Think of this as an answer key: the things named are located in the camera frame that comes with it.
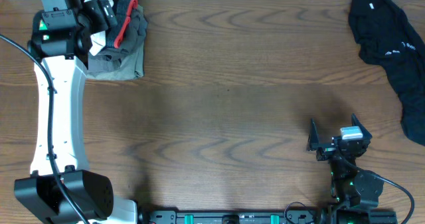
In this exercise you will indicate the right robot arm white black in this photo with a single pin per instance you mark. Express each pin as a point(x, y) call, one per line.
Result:
point(356, 191)

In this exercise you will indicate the grey folded garment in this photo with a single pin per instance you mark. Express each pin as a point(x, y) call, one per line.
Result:
point(126, 62)

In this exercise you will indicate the black shorts with red trim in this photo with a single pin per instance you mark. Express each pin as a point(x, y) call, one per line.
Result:
point(122, 10)

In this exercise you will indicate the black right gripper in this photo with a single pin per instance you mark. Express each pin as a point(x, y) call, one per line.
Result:
point(325, 151)

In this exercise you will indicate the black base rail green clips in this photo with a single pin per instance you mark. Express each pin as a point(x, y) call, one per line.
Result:
point(289, 215)

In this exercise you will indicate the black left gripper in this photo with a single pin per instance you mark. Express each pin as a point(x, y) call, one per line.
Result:
point(93, 9)

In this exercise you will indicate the black garment on right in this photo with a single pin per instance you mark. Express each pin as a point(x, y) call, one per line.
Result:
point(387, 39)

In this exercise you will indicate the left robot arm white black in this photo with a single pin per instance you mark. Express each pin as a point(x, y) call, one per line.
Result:
point(61, 188)

